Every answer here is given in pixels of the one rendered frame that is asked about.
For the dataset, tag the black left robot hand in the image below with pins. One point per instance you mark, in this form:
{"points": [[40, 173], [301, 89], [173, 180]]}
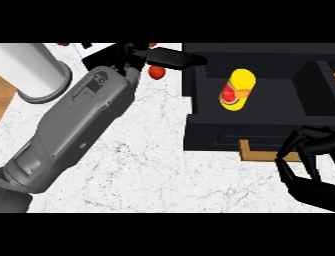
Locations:
{"points": [[170, 59]]}

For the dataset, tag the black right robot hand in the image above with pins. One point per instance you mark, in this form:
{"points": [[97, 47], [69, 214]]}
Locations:
{"points": [[322, 193]]}

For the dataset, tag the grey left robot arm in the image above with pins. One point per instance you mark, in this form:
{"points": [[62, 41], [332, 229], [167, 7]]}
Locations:
{"points": [[71, 123]]}

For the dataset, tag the yellow cup with red print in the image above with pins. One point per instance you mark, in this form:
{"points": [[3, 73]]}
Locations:
{"points": [[237, 88]]}

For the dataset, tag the black drawer front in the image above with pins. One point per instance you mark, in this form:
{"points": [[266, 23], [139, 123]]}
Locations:
{"points": [[223, 131]]}

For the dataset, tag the black open drawer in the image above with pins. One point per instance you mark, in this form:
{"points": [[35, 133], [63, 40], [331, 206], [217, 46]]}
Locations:
{"points": [[282, 96]]}

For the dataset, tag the red tomato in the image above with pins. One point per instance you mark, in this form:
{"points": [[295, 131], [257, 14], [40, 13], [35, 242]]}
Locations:
{"points": [[156, 72]]}

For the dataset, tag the small red fruit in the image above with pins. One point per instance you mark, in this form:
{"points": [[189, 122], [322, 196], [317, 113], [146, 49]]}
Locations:
{"points": [[152, 44], [62, 44]]}

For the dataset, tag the black cabinet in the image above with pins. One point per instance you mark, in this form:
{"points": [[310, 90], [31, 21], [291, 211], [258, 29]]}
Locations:
{"points": [[273, 53]]}

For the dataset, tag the white cylinder with grey rim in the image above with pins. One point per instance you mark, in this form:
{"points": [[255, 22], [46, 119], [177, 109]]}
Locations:
{"points": [[23, 71]]}

